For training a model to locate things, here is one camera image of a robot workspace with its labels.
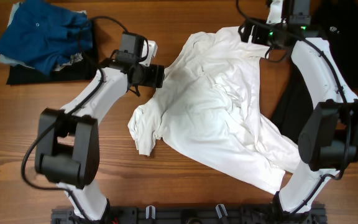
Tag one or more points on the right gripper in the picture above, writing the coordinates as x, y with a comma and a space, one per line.
248, 34

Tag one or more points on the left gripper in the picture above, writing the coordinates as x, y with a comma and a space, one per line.
156, 75

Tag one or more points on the white t-shirt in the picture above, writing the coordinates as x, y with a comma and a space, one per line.
208, 110

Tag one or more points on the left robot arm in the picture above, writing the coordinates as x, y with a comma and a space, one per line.
67, 150

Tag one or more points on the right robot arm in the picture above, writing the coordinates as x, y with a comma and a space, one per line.
328, 142

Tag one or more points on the black folded garment left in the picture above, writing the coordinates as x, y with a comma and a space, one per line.
49, 48

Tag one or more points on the light grey folded garment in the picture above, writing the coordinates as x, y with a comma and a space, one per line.
70, 59

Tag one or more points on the black t-shirt with logo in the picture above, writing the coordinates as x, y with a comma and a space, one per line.
339, 20

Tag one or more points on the blue polo shirt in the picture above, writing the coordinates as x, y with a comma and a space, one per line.
42, 34

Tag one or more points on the left grey rail clip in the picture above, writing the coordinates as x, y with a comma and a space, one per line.
150, 212

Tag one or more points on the grey rail clip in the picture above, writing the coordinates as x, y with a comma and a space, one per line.
221, 211
150, 212

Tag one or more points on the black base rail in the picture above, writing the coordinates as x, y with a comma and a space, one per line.
242, 215

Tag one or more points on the right grey rail clip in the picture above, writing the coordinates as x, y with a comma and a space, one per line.
221, 211

